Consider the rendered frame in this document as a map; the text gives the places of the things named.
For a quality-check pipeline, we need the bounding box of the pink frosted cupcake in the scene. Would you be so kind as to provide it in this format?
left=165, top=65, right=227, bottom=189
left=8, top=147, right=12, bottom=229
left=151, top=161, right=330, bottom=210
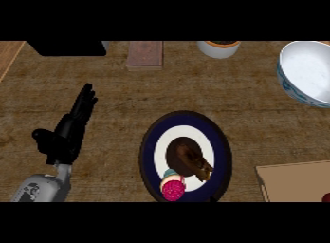
left=160, top=168, right=188, bottom=202

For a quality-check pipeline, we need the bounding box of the white pot with dark soil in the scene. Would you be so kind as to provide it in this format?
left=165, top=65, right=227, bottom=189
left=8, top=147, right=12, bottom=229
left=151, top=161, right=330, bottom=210
left=196, top=40, right=242, bottom=60

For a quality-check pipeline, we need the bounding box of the reddish brown wooden block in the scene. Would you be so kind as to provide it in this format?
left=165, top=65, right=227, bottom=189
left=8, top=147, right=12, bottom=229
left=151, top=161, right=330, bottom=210
left=126, top=40, right=165, bottom=72

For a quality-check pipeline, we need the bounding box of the dark blue and white plate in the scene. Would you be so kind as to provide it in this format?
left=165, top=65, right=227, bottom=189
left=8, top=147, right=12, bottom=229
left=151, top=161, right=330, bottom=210
left=139, top=110, right=235, bottom=203

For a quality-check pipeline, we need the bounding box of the black appliance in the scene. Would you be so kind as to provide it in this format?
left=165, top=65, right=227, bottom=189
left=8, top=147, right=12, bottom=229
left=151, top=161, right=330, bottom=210
left=27, top=40, right=109, bottom=57

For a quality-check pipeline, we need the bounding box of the white and blue bowl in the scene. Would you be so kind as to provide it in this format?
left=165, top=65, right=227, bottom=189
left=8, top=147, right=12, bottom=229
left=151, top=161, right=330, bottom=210
left=276, top=40, right=330, bottom=109

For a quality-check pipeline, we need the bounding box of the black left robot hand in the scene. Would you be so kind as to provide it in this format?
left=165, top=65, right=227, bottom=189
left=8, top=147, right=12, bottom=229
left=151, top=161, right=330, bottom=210
left=31, top=83, right=99, bottom=166

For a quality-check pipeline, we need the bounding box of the tan cardboard box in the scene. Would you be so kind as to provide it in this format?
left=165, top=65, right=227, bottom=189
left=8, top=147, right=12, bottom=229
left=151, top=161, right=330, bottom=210
left=254, top=159, right=330, bottom=203

